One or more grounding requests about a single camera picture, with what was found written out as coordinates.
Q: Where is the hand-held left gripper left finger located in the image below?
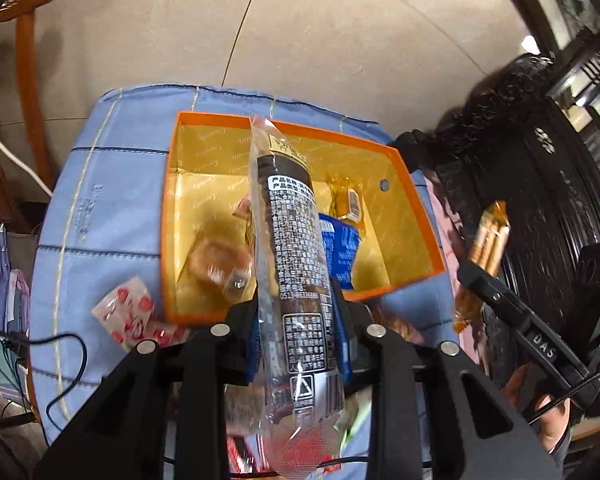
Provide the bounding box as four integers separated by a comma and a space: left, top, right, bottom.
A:
32, 300, 261, 480

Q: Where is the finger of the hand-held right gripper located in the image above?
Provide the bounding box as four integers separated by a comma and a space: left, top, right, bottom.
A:
457, 259, 531, 333

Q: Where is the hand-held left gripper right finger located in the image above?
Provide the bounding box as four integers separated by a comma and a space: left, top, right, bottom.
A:
327, 277, 566, 480

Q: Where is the orange wafer stick packet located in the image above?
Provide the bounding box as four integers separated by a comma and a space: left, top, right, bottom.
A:
452, 200, 511, 333

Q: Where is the orange cardboard box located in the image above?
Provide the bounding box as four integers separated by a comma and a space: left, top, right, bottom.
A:
160, 110, 447, 326

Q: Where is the clear dark cookie packet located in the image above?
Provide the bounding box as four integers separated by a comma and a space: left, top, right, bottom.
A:
247, 115, 348, 478

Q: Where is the red white snack packet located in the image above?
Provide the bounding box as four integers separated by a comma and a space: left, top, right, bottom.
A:
91, 275, 156, 352

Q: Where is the person's right hand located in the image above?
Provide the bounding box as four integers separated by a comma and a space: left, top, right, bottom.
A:
500, 364, 573, 456

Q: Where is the orange brown pastry packet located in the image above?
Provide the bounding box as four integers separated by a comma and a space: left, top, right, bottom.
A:
370, 304, 427, 345

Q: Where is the pink bed sheet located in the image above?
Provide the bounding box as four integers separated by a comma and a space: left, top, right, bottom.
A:
420, 170, 486, 361

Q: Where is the green snack packet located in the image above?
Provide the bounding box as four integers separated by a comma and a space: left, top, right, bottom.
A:
337, 392, 377, 458

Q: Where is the small red snack packet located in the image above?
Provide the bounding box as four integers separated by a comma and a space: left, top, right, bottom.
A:
145, 319, 192, 350

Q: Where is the round pastry packet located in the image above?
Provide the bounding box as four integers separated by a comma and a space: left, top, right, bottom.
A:
187, 237, 255, 293

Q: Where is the blue snack packet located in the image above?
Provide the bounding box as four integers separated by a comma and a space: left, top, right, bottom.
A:
317, 212, 362, 290

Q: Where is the gold candy packet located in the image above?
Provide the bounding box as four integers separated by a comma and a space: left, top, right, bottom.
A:
326, 172, 367, 233

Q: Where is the blue quilted blanket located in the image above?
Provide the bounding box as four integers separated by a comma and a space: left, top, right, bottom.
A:
27, 82, 461, 480

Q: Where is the plaid cloth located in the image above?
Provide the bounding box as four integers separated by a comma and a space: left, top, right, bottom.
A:
0, 220, 32, 411

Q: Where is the carved wooden chair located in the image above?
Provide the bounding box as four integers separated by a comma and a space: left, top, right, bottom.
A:
0, 0, 73, 233

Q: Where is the black carved bed frame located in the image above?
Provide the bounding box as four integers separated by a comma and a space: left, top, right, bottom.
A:
394, 0, 600, 480

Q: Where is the black cable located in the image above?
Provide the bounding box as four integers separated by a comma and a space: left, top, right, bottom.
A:
0, 324, 89, 448

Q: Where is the white cable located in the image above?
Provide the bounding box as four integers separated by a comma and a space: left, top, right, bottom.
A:
0, 105, 54, 197

